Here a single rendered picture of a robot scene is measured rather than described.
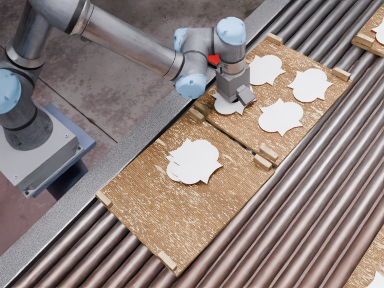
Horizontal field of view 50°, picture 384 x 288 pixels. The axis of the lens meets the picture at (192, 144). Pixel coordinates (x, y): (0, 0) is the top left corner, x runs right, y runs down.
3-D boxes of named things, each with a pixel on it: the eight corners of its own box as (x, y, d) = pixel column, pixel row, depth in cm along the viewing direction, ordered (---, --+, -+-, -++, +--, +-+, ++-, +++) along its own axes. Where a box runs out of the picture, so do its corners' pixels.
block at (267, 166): (252, 161, 122) (252, 156, 120) (256, 157, 123) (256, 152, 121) (268, 172, 120) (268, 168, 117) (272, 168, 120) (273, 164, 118)
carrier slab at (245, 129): (191, 110, 137) (190, 107, 136) (266, 39, 151) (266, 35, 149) (277, 168, 122) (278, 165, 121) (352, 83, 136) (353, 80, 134)
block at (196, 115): (188, 114, 134) (187, 110, 132) (192, 111, 135) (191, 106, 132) (202, 124, 131) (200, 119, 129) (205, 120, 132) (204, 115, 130)
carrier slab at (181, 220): (95, 197, 123) (94, 195, 122) (190, 112, 136) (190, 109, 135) (177, 278, 108) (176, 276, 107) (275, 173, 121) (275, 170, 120)
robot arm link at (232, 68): (251, 55, 117) (229, 70, 114) (251, 66, 120) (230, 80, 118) (233, 41, 120) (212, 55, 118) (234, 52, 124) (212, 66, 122)
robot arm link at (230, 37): (214, 15, 111) (246, 14, 110) (216, 44, 120) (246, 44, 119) (212, 35, 107) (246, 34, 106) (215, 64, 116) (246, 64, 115)
